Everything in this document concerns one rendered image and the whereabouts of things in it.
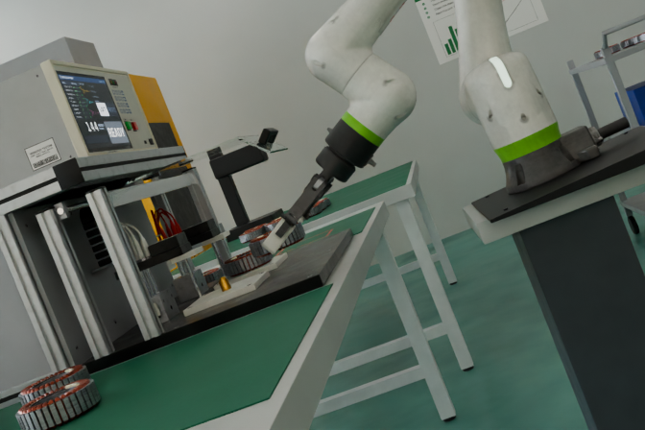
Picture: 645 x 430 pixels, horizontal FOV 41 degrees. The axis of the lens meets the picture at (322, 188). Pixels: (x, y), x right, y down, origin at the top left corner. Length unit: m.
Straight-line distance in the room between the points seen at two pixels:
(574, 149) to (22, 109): 1.04
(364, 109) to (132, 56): 5.86
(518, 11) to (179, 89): 2.79
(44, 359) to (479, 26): 1.05
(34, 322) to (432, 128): 5.60
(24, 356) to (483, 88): 0.97
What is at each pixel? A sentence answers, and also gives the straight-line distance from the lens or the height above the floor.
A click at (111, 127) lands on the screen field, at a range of 1.89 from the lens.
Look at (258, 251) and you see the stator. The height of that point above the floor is 0.83.
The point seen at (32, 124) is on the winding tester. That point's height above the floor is 1.22.
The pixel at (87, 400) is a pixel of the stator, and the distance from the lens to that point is 1.26.
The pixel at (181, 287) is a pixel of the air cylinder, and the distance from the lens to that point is 1.98.
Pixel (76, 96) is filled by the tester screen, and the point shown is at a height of 1.25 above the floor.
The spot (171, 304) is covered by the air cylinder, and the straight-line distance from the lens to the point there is 1.79.
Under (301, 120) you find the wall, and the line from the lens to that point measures 7.06.
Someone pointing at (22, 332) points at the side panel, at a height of 0.86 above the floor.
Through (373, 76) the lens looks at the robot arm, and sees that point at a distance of 1.62.
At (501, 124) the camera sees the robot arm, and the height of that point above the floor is 0.89.
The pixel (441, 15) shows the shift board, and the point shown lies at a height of 1.65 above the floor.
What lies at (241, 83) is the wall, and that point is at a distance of 7.15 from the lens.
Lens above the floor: 0.95
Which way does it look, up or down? 2 degrees down
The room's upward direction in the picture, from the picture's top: 22 degrees counter-clockwise
